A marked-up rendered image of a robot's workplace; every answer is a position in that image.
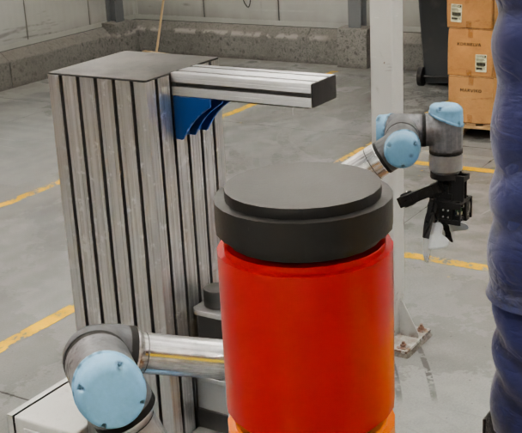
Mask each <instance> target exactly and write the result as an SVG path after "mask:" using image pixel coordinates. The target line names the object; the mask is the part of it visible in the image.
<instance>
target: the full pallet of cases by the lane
mask: <svg viewBox="0 0 522 433"><path fill-rule="evenodd" d="M498 14H499V13H498V8H497V4H496V1H495V0H447V27H449V34H448V75H449V91H448V102H454V103H457V104H459V105H460V106H461V107H462V108H463V117H464V130H463V135H464V134H466V133H467V132H469V131H471V130H473V129H480V130H490V124H491V117H492V112H493V106H494V102H495V94H496V89H497V78H496V73H495V66H494V62H493V58H492V52H491V38H492V33H493V30H494V27H495V23H496V20H497V16H498Z"/></svg>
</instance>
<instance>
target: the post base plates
mask: <svg viewBox="0 0 522 433"><path fill-rule="evenodd" d="M432 336H433V335H432V333H431V329H429V328H425V327H424V326H423V325H422V323H420V326H415V324H414V322H413V320H412V319H411V317H410V314H409V312H408V310H407V308H406V307H405V305H404V302H403V300H400V301H399V334H398V335H397V336H394V356H395V357H401V358H406V359H408V358H410V357H411V356H412V355H413V354H414V353H415V352H416V351H417V350H418V349H419V348H420V347H421V346H422V345H423V344H424V343H425V342H427V341H428V340H429V339H430V338H431V337H432Z"/></svg>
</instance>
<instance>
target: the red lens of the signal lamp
mask: <svg viewBox="0 0 522 433"><path fill-rule="evenodd" d="M216 251H217V264H218V277H219V291H220V304H221V318H222V343H223V356H224V369H225V382H226V395H227V405H228V413H229V414H230V415H231V417H232V418H233V420H234V421H235V423H237V424H239V425H240V426H242V427H243V428H245V429H246V430H248V431H250V432H251V433H367V432H369V431H370V430H371V429H373V428H374V427H376V426H377V425H378V424H380V423H381V422H383V421H384V420H385V419H387V417H388V416H389V414H390V413H391V411H392V409H393V408H394V400H395V363H394V267H393V240H392V238H391V237H390V236H389V234H388V235H387V236H386V237H384V238H382V239H381V240H380V241H379V242H378V243H377V244H376V245H375V246H374V247H371V248H370V249H368V250H367V251H365V252H363V253H358V254H356V255H353V256H350V257H348V258H344V259H335V260H330V261H324V262H313V263H280V262H273V261H265V260H261V259H254V258H251V257H247V256H245V255H243V254H241V253H238V252H236V251H234V250H233V249H232V248H231V247H230V246H229V245H228V244H226V243H224V242H223V241H222V240H221V241H220V243H219V244H218V246H217V248H216Z"/></svg>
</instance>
